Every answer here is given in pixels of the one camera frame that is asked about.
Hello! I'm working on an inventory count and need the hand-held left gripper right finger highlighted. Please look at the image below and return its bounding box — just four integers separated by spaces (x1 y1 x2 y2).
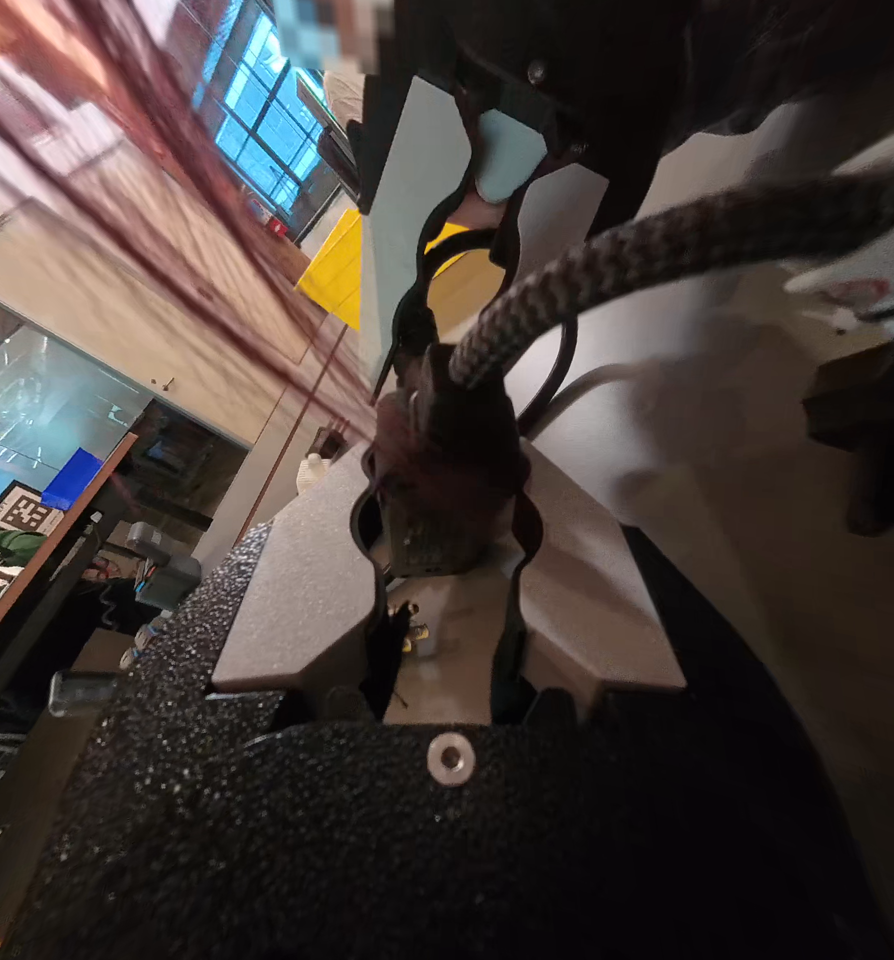
490 441 690 725

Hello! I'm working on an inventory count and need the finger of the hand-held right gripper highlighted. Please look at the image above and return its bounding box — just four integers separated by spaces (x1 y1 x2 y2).
345 73 474 402
477 108 613 286

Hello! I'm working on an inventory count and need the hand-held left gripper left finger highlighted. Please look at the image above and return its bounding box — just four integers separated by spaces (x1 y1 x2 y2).
210 441 388 695

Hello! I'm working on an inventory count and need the braided grey power cable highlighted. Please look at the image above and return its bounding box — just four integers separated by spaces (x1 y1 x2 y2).
447 168 894 391

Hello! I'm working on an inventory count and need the yellow plastic bin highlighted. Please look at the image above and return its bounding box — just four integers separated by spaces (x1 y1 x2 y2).
294 208 508 331

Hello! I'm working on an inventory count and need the large paned window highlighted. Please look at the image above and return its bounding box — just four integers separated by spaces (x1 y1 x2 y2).
192 0 343 219

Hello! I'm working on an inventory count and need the blue sheet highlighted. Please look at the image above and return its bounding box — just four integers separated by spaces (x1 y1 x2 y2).
40 447 105 513

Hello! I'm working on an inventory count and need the black and white printed tag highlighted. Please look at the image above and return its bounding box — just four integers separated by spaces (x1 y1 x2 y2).
0 482 66 537

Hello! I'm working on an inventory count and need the pale blue warning tag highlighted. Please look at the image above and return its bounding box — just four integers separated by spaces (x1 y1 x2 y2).
784 232 894 339

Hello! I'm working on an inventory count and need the black extension cord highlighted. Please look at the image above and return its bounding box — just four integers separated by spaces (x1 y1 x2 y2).
417 228 579 436

